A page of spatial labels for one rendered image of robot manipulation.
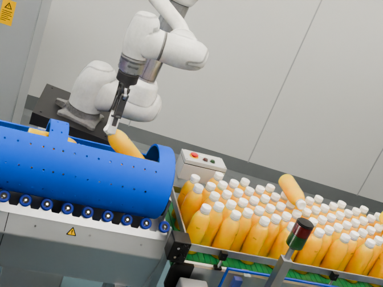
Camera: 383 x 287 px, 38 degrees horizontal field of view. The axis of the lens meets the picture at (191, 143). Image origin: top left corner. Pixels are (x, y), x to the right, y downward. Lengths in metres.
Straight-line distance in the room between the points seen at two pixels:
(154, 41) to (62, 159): 0.51
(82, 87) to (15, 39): 1.08
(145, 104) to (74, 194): 0.66
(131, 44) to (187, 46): 0.19
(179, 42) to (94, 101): 0.73
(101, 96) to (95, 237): 0.67
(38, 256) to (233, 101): 3.06
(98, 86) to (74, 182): 0.62
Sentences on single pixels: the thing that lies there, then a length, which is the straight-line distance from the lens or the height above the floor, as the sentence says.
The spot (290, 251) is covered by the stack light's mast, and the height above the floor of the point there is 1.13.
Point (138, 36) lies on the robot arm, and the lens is 1.87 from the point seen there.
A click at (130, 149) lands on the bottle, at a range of 2.05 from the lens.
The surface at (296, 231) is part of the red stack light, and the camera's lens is 1.98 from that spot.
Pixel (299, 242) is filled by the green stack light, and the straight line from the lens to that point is 1.99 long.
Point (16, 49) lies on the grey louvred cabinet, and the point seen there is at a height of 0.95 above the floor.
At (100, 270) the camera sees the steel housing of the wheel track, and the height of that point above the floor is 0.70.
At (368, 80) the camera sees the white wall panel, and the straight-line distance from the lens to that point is 5.16.
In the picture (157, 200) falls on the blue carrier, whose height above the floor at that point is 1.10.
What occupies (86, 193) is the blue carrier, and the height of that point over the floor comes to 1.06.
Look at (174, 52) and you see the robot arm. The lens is 1.88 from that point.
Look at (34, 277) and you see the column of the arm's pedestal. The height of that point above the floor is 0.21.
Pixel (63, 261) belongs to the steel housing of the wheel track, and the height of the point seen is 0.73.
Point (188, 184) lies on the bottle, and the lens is 2.30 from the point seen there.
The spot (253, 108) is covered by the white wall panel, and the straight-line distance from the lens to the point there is 4.98.
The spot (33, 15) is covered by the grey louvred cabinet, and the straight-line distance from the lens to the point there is 3.43.
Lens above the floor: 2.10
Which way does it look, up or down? 23 degrees down
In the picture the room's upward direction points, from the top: 22 degrees clockwise
